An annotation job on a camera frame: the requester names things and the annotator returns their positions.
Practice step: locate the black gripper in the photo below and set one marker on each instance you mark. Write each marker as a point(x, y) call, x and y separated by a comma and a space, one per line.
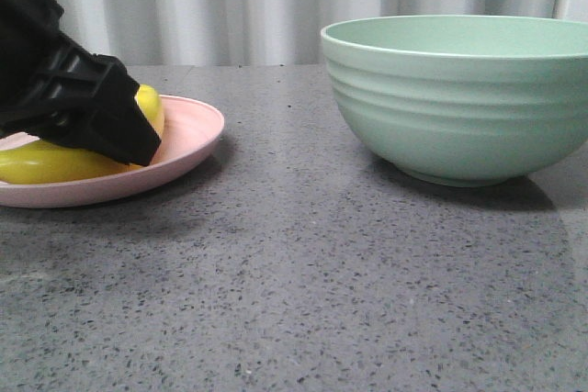
point(54, 89)

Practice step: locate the yellow banana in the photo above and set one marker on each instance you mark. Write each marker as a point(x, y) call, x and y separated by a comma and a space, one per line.
point(42, 162)

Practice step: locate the pink plate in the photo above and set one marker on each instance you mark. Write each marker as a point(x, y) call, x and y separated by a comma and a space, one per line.
point(191, 132)

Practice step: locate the green bowl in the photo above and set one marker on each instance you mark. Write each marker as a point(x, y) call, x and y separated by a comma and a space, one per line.
point(462, 100)

